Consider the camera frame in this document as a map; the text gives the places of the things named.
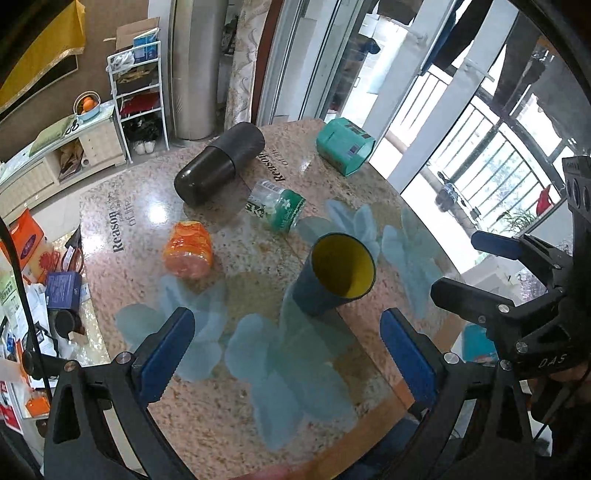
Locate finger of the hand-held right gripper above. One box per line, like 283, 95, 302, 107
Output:
471, 230, 575, 274
431, 277, 568, 334

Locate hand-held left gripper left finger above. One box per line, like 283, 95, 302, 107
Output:
44, 307, 197, 480

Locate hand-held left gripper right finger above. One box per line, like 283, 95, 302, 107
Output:
379, 308, 539, 480

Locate dark blue cup yellow inside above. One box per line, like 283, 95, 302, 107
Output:
290, 232, 376, 318

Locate person's right forearm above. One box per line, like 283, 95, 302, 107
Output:
529, 369, 591, 459

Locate green potted plant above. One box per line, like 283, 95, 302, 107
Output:
496, 209, 537, 237

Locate teal packet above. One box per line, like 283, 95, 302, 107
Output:
461, 322, 500, 366

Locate red hanging object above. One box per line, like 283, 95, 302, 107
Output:
534, 185, 556, 216

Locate orange plastic jar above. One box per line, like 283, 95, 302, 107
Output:
163, 220, 215, 280

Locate balcony metal railing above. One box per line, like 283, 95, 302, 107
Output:
401, 69, 591, 234

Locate dark blue small box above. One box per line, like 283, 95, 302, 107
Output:
45, 271, 83, 311

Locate orange tissue pack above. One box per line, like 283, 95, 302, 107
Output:
0, 209, 55, 285

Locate teal hexagonal box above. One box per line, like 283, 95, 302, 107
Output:
316, 117, 376, 177

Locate green label plastic bottle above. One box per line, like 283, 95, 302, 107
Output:
246, 179, 307, 233

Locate hanging dark clothes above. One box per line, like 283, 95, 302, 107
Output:
433, 0, 591, 155

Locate dark brown cylindrical container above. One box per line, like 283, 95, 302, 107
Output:
174, 122, 266, 207

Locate white low cabinet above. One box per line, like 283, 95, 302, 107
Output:
0, 102, 128, 217

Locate green folded cloth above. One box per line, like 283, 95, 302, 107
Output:
30, 115, 77, 154

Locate bowl of oranges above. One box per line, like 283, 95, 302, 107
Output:
73, 91, 102, 122

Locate silver standing air conditioner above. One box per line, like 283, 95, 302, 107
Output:
168, 0, 230, 142

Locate patterned beige curtain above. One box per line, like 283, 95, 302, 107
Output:
224, 0, 274, 133

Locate cardboard box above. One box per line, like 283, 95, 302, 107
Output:
103, 17, 161, 52

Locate yellow and black cloth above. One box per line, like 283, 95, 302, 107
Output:
0, 0, 88, 121

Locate black cable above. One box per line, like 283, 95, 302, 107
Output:
0, 216, 52, 398

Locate white wire shelf rack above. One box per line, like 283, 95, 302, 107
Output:
106, 45, 170, 165

